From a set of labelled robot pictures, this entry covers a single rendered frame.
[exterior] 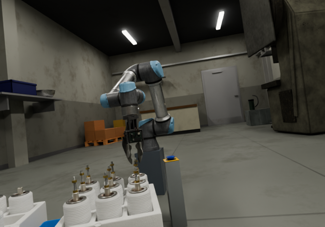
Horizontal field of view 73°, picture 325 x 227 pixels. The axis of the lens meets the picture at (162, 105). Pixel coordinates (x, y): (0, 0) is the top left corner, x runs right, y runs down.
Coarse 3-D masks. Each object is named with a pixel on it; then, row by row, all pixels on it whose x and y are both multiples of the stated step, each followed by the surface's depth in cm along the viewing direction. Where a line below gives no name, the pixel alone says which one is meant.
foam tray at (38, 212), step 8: (8, 208) 107; (32, 208) 103; (40, 208) 105; (8, 216) 96; (16, 216) 97; (24, 216) 94; (32, 216) 97; (40, 216) 104; (8, 224) 96; (16, 224) 87; (24, 224) 90; (32, 224) 96; (40, 224) 103
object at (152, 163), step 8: (136, 152) 160; (144, 152) 155; (152, 152) 153; (160, 152) 156; (144, 160) 154; (152, 160) 153; (160, 160) 152; (144, 168) 154; (152, 168) 153; (160, 168) 152; (152, 176) 153; (160, 176) 152; (160, 184) 152; (160, 192) 151
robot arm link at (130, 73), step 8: (136, 64) 143; (128, 72) 137; (136, 72) 140; (120, 80) 127; (128, 80) 129; (136, 80) 142; (112, 88) 118; (104, 96) 110; (112, 96) 109; (104, 104) 110; (112, 104) 110; (120, 104) 109
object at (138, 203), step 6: (144, 192) 84; (132, 198) 83; (138, 198) 83; (144, 198) 83; (150, 198) 87; (132, 204) 83; (138, 204) 83; (144, 204) 83; (150, 204) 86; (132, 210) 83; (138, 210) 82; (144, 210) 83; (150, 210) 85
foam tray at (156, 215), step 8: (152, 184) 117; (152, 192) 104; (152, 200) 94; (152, 208) 92; (96, 216) 85; (128, 216) 81; (136, 216) 80; (144, 216) 80; (152, 216) 80; (160, 216) 80; (64, 224) 83; (88, 224) 79; (96, 224) 78; (104, 224) 78; (112, 224) 78; (120, 224) 78; (128, 224) 79; (136, 224) 79; (144, 224) 79; (152, 224) 80; (160, 224) 80
